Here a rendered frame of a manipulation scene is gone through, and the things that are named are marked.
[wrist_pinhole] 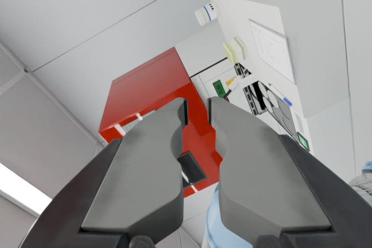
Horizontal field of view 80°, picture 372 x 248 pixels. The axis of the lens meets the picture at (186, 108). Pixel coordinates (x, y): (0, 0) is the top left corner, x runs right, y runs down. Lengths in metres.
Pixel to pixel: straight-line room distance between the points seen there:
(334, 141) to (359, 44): 0.33
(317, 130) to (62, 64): 2.60
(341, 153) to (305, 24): 0.52
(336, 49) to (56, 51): 2.62
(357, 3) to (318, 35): 0.11
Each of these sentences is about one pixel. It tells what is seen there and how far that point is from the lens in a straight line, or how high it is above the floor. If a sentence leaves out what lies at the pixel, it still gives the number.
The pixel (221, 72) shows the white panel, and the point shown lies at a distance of 1.28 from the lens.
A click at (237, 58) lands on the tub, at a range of 0.96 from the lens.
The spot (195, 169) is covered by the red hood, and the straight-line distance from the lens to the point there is 1.57.
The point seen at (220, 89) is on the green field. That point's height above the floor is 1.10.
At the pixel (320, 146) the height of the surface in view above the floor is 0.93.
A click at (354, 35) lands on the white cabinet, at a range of 0.73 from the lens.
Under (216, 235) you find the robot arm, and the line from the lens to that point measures 0.23.
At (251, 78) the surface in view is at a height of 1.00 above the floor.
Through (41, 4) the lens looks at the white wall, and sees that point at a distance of 2.80.
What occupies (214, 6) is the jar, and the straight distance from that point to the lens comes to 1.08.
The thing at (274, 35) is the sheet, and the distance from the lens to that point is 0.65.
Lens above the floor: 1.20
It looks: 5 degrees up
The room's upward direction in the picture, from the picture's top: 118 degrees counter-clockwise
